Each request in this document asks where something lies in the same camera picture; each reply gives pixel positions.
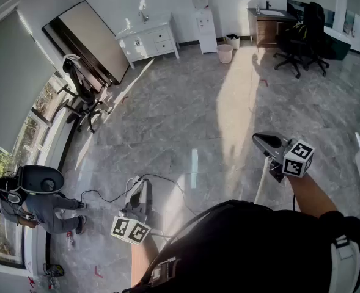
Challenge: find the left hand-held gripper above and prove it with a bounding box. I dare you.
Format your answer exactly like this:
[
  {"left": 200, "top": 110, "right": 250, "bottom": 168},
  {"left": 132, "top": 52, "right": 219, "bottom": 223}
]
[{"left": 111, "top": 178, "right": 164, "bottom": 245}]

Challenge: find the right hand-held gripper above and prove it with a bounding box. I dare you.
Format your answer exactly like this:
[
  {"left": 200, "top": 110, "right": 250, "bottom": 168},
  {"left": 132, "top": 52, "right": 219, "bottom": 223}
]
[{"left": 252, "top": 132, "right": 315, "bottom": 183}]

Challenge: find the white drawer black knob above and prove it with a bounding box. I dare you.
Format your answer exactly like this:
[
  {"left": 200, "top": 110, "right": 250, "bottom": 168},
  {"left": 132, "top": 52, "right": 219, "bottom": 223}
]
[
  {"left": 154, "top": 40, "right": 174, "bottom": 54},
  {"left": 150, "top": 29, "right": 171, "bottom": 44}
]

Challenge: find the person's right forearm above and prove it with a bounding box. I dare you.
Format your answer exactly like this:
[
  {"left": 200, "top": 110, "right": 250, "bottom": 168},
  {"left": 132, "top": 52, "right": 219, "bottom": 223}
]
[{"left": 285, "top": 172, "right": 339, "bottom": 218}]

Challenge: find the person's left forearm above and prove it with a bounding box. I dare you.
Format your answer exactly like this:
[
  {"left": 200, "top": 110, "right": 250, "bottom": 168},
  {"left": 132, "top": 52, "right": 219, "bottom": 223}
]
[{"left": 130, "top": 235, "right": 161, "bottom": 288}]

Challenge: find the pink waste bin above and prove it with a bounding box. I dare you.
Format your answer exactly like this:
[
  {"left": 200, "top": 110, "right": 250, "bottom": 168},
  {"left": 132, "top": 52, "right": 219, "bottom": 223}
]
[{"left": 216, "top": 43, "right": 234, "bottom": 65}]

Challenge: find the black oval toilet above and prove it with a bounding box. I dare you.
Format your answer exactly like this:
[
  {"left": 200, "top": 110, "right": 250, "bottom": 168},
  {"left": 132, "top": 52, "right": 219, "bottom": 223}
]
[{"left": 16, "top": 165, "right": 65, "bottom": 195}]

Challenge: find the person's torso in black shirt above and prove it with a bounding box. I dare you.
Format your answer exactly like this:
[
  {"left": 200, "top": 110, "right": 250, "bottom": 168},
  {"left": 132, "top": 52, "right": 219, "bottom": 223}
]
[{"left": 118, "top": 199, "right": 360, "bottom": 293}]

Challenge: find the white waste bin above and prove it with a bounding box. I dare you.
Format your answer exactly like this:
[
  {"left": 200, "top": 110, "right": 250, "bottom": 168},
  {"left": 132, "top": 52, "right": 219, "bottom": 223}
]
[{"left": 225, "top": 34, "right": 241, "bottom": 50}]

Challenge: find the wooden vanity cabinet dark top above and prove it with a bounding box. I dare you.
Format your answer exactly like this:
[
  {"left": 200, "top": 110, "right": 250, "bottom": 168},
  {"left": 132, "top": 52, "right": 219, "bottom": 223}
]
[{"left": 247, "top": 7, "right": 299, "bottom": 50}]

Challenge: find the black yellow backpack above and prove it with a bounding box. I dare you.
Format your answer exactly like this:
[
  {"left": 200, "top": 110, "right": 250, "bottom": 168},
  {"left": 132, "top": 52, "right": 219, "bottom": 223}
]
[{"left": 291, "top": 23, "right": 308, "bottom": 40}]

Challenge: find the black mesh office chair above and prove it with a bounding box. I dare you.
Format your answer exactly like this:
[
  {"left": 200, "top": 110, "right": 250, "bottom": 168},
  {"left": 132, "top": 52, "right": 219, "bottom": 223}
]
[{"left": 57, "top": 54, "right": 112, "bottom": 134}]

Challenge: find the white water dispenser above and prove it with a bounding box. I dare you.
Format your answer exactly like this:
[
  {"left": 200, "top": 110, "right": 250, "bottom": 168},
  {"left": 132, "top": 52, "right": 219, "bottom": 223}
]
[{"left": 194, "top": 8, "right": 219, "bottom": 54}]

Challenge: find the black-framed window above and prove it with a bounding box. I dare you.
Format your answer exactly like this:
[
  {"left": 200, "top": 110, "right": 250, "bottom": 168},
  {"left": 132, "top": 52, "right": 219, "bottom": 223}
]
[{"left": 0, "top": 71, "right": 69, "bottom": 268}]

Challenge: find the white cabinet door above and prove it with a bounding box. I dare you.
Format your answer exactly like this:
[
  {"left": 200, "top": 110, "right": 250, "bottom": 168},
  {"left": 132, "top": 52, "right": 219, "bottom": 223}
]
[
  {"left": 120, "top": 38, "right": 139, "bottom": 63},
  {"left": 136, "top": 34, "right": 156, "bottom": 58}
]

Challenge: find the large beige dark-framed board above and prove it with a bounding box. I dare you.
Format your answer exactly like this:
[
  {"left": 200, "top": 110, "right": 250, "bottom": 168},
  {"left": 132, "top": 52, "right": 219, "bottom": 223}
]
[{"left": 41, "top": 0, "right": 131, "bottom": 87}]

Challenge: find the white vanity cabinet with sink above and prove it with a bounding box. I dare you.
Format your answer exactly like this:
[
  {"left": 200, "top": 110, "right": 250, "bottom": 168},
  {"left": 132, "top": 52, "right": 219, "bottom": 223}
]
[{"left": 114, "top": 12, "right": 180, "bottom": 70}]

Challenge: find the grey roller blind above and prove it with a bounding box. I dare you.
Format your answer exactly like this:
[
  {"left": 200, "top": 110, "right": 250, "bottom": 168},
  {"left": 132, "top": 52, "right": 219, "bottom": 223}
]
[{"left": 0, "top": 9, "right": 57, "bottom": 154}]

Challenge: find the black floor cable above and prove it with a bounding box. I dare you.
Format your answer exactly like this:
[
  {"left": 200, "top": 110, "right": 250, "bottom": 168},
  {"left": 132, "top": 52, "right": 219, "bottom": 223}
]
[{"left": 81, "top": 173, "right": 196, "bottom": 216}]

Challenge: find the chest-mounted recorder box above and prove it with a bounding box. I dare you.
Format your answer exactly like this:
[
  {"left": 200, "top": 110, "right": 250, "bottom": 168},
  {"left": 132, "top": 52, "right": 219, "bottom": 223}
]
[{"left": 149, "top": 256, "right": 180, "bottom": 286}]

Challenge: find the white shoulder strap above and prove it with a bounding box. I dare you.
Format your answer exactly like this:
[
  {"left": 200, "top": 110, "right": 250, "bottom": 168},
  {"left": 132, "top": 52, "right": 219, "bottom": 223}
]
[{"left": 331, "top": 235, "right": 360, "bottom": 293}]

